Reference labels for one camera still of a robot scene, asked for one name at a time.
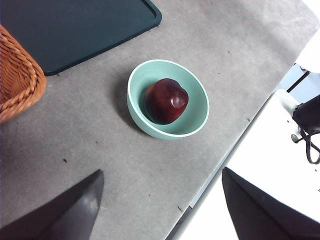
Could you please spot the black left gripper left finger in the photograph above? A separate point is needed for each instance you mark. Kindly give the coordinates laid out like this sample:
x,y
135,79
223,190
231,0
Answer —
x,y
62,217

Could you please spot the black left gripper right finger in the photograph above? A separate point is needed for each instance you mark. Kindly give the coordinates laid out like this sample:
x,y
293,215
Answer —
x,y
262,217

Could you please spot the teal ceramic bowl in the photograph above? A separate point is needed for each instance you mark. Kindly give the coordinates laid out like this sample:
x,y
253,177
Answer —
x,y
197,112

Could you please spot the brown wicker basket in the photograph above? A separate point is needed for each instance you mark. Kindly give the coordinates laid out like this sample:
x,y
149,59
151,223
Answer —
x,y
17,82

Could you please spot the black rectangular tray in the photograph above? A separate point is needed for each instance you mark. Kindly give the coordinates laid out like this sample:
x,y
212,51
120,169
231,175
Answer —
x,y
75,32

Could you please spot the white camera device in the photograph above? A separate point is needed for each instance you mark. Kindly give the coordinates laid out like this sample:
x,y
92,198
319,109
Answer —
x,y
283,100

